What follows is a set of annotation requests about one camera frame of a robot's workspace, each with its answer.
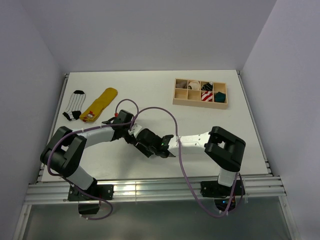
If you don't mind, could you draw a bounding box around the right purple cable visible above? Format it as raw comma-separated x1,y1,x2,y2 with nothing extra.
129,106,245,219

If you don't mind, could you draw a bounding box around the red white santa sock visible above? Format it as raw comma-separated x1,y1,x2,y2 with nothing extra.
201,91,213,102

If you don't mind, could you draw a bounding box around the beige rolled sock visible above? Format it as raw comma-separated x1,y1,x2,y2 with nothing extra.
175,79,188,89

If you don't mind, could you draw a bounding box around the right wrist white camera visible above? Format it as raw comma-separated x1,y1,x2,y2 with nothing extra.
128,123,143,138

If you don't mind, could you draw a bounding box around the wooden compartment box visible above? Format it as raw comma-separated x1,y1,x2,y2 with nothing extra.
172,78,229,110

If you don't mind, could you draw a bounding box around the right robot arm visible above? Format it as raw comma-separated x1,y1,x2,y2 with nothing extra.
128,124,246,195

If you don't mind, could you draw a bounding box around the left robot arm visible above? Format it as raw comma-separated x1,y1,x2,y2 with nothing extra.
40,110,134,200

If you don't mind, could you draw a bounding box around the mustard yellow sock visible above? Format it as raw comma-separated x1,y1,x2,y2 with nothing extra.
79,87,118,123

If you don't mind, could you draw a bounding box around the dark green reindeer sock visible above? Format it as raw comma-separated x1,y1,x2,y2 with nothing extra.
214,91,226,103

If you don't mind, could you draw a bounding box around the cream rolled sock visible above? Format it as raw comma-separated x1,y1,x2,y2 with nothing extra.
188,80,201,91

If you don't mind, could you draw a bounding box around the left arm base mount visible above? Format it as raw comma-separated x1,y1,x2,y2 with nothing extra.
67,184,114,220

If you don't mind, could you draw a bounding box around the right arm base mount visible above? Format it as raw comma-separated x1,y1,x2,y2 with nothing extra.
200,180,246,212

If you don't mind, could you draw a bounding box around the black rolled sock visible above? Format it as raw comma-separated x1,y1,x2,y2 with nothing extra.
201,82,214,92

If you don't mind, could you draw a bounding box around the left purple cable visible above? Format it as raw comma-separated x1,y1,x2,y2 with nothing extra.
46,99,140,221

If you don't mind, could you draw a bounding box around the white black striped sock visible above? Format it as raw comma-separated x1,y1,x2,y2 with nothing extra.
62,90,86,121

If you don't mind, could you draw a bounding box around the purple cable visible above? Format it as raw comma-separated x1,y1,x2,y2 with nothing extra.
129,106,245,219
46,99,140,221

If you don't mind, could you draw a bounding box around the aluminium front rail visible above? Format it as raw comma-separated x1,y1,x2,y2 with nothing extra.
23,176,287,205

